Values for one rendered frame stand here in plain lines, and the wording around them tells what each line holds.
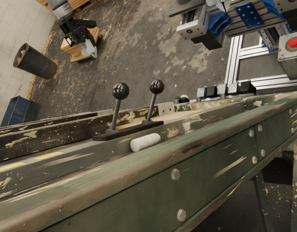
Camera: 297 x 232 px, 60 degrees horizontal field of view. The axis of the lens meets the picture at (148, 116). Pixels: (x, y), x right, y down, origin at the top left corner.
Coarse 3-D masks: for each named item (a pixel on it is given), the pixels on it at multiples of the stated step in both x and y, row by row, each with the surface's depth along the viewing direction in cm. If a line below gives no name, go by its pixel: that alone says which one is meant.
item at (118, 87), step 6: (114, 84) 55; (120, 84) 54; (114, 90) 54; (120, 90) 53; (126, 90) 54; (114, 96) 54; (120, 96) 54; (126, 96) 55; (120, 102) 56; (114, 114) 57; (114, 120) 58; (114, 126) 58; (108, 132) 58; (114, 132) 59
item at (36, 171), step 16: (208, 112) 86; (224, 112) 95; (160, 128) 68; (176, 128) 73; (96, 144) 53; (112, 144) 56; (128, 144) 60; (32, 160) 46; (48, 160) 46; (64, 160) 48; (80, 160) 50; (96, 160) 53; (0, 176) 40; (16, 176) 42; (32, 176) 43; (48, 176) 45; (0, 192) 40; (16, 192) 42
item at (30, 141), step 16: (128, 112) 109; (144, 112) 116; (160, 112) 124; (48, 128) 83; (64, 128) 87; (80, 128) 92; (96, 128) 97; (0, 144) 73; (16, 144) 76; (32, 144) 79; (48, 144) 83; (64, 144) 87; (0, 160) 73
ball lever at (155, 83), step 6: (150, 84) 63; (156, 84) 62; (162, 84) 63; (150, 90) 64; (156, 90) 62; (162, 90) 63; (150, 108) 66; (150, 114) 67; (144, 120) 67; (150, 120) 68
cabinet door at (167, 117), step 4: (176, 112) 128; (180, 112) 125; (184, 112) 122; (188, 112) 120; (192, 112) 118; (160, 116) 118; (164, 116) 117; (168, 116) 116; (172, 116) 113; (176, 116) 110; (180, 116) 108; (152, 120) 110; (156, 120) 108; (160, 120) 105; (164, 120) 103; (128, 124) 105; (132, 124) 102; (136, 124) 100; (120, 128) 101
